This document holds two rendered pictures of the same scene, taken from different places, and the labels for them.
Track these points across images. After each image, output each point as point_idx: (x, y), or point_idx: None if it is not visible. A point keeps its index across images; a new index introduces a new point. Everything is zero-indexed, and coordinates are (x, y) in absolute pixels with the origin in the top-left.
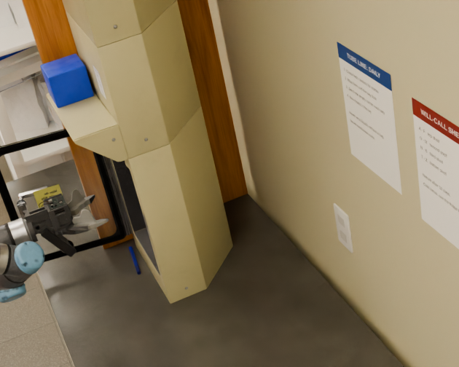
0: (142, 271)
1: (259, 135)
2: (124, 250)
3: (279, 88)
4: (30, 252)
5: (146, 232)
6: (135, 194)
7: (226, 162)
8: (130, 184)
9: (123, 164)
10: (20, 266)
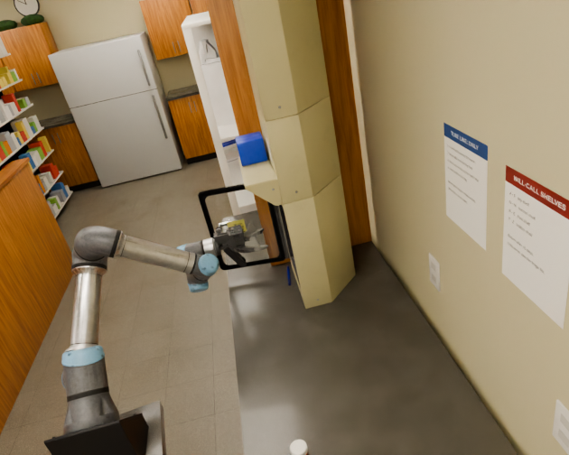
0: (292, 283)
1: (382, 200)
2: (284, 268)
3: (397, 165)
4: (209, 261)
5: None
6: None
7: (359, 218)
8: None
9: None
10: (201, 270)
